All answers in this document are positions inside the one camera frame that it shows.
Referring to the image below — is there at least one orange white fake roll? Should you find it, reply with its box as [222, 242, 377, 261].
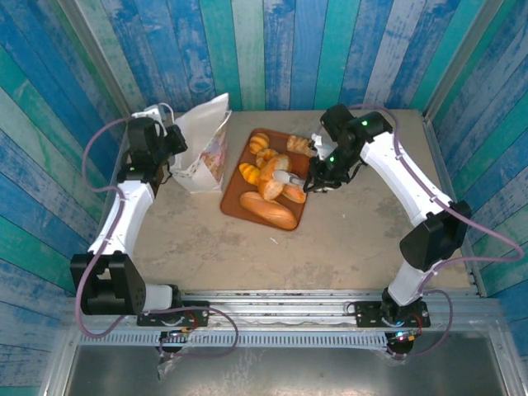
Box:
[259, 154, 293, 181]

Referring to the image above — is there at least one triangular fake puff pastry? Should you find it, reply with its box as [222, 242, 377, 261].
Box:
[281, 184, 308, 205]

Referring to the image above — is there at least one fake croissant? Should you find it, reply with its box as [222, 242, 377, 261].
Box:
[255, 148, 280, 168]

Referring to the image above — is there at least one white printed paper bag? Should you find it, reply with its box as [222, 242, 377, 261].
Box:
[170, 92, 233, 195]

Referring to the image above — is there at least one pale twisted fake pastry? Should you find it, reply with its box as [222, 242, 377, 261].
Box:
[286, 134, 317, 158]

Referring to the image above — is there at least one long fake baguette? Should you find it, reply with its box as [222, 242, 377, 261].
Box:
[239, 191, 299, 231]

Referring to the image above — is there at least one small ridged fake bun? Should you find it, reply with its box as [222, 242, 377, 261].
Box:
[248, 132, 271, 155]

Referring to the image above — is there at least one brown plastic tray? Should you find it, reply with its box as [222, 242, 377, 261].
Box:
[219, 127, 318, 232]

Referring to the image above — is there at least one grey metal panel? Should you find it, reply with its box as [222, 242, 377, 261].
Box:
[65, 344, 508, 396]

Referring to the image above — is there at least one clear plastic scrap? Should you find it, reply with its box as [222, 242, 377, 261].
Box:
[155, 354, 178, 380]

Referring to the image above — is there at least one aluminium side rail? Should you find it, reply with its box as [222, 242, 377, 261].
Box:
[422, 115, 488, 298]
[80, 119, 135, 296]

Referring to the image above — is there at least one aluminium corner post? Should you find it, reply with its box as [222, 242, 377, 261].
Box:
[421, 0, 507, 123]
[57, 0, 136, 125]

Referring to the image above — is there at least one aluminium front rail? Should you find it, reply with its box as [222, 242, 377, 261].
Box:
[61, 288, 502, 331]

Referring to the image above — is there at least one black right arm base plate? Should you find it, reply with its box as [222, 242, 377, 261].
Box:
[354, 300, 431, 329]

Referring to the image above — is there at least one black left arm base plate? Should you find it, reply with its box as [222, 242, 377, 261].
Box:
[135, 299, 210, 328]

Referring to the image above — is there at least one grey slotted cable duct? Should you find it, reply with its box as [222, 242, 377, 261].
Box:
[78, 332, 391, 351]

